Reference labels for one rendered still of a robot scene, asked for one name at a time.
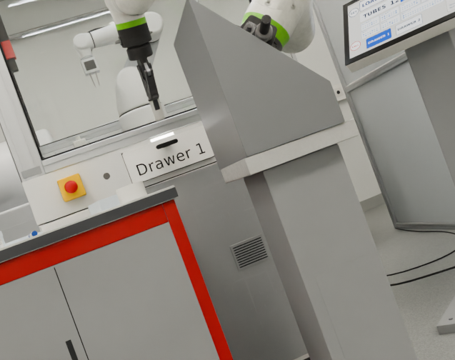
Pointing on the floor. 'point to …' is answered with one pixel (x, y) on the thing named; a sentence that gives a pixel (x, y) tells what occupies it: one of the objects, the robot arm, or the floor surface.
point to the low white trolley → (104, 291)
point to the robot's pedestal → (324, 248)
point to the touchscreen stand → (446, 130)
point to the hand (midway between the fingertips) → (156, 109)
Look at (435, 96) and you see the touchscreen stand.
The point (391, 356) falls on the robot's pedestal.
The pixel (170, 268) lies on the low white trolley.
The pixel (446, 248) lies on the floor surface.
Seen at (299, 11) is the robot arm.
